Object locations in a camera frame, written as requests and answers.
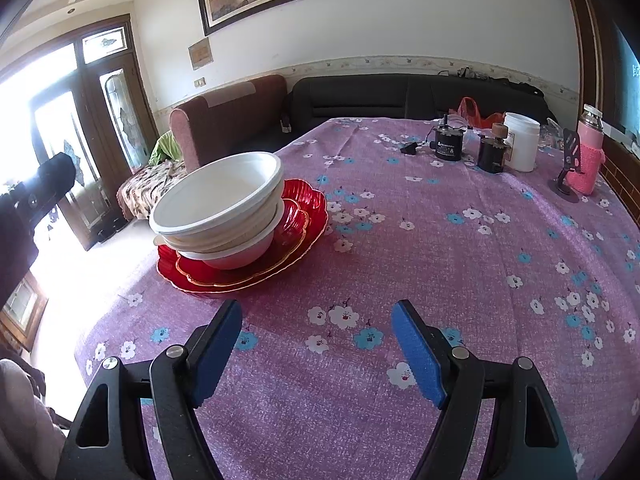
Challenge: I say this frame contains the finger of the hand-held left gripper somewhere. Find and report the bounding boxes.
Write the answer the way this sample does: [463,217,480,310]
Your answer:
[25,152,77,228]

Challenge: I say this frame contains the clear plastic bag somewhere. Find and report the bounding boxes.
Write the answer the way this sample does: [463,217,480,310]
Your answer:
[539,122,561,151]

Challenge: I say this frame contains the pink thermos with knit sleeve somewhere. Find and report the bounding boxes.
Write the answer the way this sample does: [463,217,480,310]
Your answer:
[567,104,607,197]

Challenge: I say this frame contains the black sofa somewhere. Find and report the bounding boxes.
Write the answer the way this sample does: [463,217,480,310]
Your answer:
[290,72,558,136]

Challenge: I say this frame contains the red plastic bag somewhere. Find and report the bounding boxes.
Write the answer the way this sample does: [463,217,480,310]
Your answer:
[457,96,503,130]

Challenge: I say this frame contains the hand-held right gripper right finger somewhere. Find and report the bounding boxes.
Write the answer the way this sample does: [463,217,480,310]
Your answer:
[391,300,576,480]

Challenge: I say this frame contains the dark jar with cork lid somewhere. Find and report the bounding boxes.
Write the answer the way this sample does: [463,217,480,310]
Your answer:
[476,122,510,175]

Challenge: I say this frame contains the white plastic jar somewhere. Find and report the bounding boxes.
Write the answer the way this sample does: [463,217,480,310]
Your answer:
[502,112,542,172]

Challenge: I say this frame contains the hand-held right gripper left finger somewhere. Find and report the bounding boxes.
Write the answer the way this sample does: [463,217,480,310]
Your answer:
[55,299,243,480]

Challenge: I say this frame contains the red plate white sticker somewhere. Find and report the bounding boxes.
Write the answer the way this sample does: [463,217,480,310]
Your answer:
[175,199,312,287]

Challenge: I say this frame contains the beige ribbed plastic bowl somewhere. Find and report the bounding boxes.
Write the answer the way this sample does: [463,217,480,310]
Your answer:
[152,210,278,257]

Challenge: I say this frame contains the purple floral tablecloth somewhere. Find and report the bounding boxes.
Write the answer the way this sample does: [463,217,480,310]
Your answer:
[74,116,640,480]

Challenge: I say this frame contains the small wall plaque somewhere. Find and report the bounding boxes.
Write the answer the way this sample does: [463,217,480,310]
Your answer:
[187,37,215,71]

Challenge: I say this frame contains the black phone stand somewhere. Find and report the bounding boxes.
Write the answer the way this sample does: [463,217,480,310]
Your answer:
[547,127,583,204]

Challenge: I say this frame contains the large white foam bowl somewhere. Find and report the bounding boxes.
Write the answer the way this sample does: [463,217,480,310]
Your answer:
[149,151,285,251]

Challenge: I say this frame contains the patterned seat cushion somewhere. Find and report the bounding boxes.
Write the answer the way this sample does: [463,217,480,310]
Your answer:
[117,161,193,222]

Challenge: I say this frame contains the wooden glass door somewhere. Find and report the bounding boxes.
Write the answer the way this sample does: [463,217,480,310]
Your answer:
[0,14,158,252]

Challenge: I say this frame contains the brown wooden cabinet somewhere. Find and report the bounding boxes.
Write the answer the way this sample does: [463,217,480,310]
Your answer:
[600,132,640,221]

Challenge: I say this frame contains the brown armchair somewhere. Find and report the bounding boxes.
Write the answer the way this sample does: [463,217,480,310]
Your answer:
[169,74,290,173]

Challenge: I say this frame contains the green cloth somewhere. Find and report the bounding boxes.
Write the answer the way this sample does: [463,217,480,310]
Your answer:
[149,132,183,166]

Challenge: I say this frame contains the person's pink clothing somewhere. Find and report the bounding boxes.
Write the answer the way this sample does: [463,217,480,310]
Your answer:
[0,357,68,480]

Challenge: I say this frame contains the red deep plate gold lettering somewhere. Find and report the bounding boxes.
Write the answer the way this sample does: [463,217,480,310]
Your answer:
[156,178,329,295]

